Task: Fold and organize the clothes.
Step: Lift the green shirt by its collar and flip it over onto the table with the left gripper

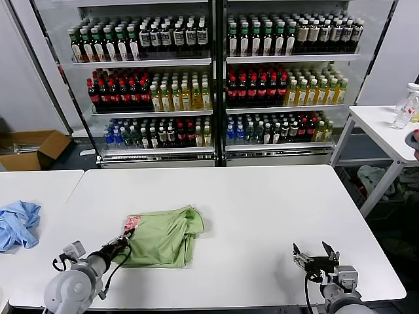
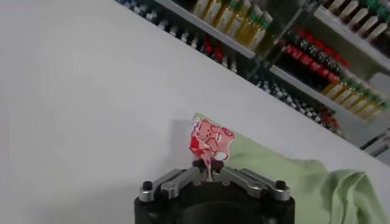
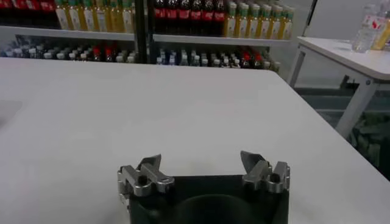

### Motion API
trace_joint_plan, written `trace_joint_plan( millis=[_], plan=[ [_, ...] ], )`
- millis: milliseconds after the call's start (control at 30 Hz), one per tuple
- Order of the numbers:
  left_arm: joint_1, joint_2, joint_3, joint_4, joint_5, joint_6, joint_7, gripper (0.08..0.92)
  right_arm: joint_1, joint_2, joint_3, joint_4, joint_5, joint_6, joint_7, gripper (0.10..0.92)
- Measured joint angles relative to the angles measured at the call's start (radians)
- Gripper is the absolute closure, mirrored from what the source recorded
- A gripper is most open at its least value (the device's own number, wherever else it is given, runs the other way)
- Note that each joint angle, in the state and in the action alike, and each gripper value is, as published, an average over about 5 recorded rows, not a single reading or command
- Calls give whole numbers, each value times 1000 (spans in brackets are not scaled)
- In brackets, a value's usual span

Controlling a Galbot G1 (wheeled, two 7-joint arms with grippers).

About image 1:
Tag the glass cabinet door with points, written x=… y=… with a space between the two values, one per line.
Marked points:
x=49 y=65
x=366 y=81

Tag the white flat floor object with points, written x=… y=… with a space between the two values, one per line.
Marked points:
x=86 y=152

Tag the dark mesh storage crate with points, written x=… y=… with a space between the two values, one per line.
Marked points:
x=352 y=183

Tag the white beverage display cabinet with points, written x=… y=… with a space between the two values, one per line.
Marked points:
x=294 y=3
x=131 y=4

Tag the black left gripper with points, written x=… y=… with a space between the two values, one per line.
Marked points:
x=114 y=251

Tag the white side table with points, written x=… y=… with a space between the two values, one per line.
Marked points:
x=381 y=186

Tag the white cloth pile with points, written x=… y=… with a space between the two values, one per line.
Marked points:
x=373 y=176

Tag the white metal shelf board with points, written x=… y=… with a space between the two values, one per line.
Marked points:
x=140 y=62
x=291 y=59
x=150 y=114
x=284 y=109
x=157 y=151
x=278 y=147

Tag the grey green cloth pile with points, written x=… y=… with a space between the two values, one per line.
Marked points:
x=407 y=178

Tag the yellow drink bottle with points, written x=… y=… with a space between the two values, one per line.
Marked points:
x=415 y=116

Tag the crumpled light blue cloth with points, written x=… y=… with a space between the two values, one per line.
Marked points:
x=18 y=225

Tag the small cola bottle red cap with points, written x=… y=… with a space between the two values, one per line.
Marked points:
x=190 y=135
x=311 y=130
x=302 y=131
x=181 y=135

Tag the green tinted water bottle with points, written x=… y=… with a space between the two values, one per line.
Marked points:
x=134 y=139
x=258 y=134
x=249 y=134
x=127 y=139

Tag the dark bottle beige label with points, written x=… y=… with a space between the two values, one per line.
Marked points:
x=357 y=32
x=324 y=34
x=302 y=34
x=313 y=34
x=347 y=33
x=336 y=33

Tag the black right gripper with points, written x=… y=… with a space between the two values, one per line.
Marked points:
x=320 y=266

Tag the blue water bottle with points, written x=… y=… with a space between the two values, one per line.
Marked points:
x=108 y=139
x=118 y=139
x=230 y=134
x=240 y=134

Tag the yellow juice bottle green label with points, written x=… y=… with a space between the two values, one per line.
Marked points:
x=195 y=99
x=301 y=95
x=331 y=93
x=185 y=100
x=320 y=94
x=205 y=99
x=176 y=101
x=311 y=95
x=290 y=95
x=156 y=101
x=341 y=93
x=166 y=101

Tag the dark bottle navy label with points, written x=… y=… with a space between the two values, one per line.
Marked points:
x=143 y=38
x=165 y=38
x=178 y=37
x=190 y=37
x=201 y=36
x=154 y=38

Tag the dark tea bottle green cap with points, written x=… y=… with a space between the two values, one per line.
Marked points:
x=255 y=41
x=267 y=41
x=233 y=41
x=132 y=47
x=98 y=49
x=279 y=41
x=110 y=48
x=87 y=49
x=76 y=49
x=289 y=41
x=244 y=41
x=121 y=48

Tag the clear bottle white cap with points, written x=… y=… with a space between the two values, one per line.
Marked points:
x=409 y=90

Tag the small dark tea bottle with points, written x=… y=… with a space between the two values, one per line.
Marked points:
x=162 y=137
x=153 y=139
x=144 y=139
x=293 y=132
x=276 y=134
x=284 y=132
x=170 y=137
x=267 y=134

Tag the open cardboard box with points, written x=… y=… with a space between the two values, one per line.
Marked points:
x=49 y=147

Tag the bundle of metal rods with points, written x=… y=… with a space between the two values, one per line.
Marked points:
x=19 y=148

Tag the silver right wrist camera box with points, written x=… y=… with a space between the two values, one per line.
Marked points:
x=347 y=276

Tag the clear bottle red label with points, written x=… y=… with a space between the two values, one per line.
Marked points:
x=402 y=116

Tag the light green t-shirt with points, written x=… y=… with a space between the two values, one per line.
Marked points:
x=160 y=238

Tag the small yellow juice bottle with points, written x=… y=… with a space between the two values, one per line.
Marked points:
x=207 y=136
x=319 y=132
x=328 y=131
x=198 y=137

